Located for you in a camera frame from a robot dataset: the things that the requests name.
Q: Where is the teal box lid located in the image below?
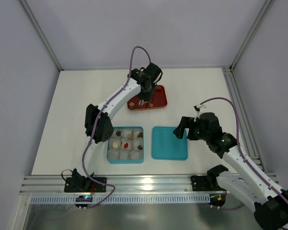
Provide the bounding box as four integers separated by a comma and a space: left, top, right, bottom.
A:
151, 126, 188, 161

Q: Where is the white oval chocolate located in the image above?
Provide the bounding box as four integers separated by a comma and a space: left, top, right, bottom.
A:
112, 142, 118, 149

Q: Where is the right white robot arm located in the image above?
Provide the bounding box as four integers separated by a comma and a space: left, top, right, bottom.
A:
173, 113, 288, 230

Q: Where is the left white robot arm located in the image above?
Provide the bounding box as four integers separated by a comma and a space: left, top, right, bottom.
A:
81, 62, 163, 189

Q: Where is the red rectangular tray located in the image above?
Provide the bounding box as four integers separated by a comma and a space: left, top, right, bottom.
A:
127, 85, 168, 111

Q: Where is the teal box with paper cups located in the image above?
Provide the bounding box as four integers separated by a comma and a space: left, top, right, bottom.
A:
107, 126, 144, 164

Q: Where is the aluminium mounting rail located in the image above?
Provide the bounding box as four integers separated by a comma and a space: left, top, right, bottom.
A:
19, 174, 279, 195

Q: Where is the white slotted cable duct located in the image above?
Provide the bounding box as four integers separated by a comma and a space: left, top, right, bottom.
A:
30, 194, 210, 205

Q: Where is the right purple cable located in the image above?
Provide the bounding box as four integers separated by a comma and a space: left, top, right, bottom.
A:
198, 97, 288, 230

